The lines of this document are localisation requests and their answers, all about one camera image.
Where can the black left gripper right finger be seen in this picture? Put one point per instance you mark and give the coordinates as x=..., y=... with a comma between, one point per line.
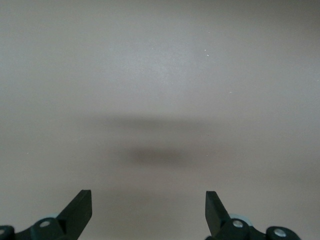
x=216, y=215

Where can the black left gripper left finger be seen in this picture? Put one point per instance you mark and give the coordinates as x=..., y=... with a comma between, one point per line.
x=75, y=215

